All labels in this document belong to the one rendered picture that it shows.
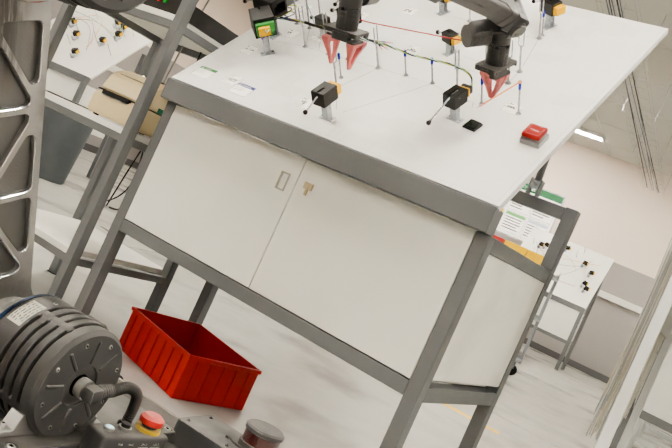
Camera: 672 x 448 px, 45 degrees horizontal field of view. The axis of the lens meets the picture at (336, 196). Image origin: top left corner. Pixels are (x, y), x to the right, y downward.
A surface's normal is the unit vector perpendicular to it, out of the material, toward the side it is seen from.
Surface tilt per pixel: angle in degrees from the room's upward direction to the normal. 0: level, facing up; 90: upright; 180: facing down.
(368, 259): 90
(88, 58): 50
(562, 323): 90
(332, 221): 90
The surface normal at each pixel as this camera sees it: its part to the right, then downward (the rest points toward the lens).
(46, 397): 0.82, 0.36
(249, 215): -0.48, -0.23
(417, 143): -0.09, -0.77
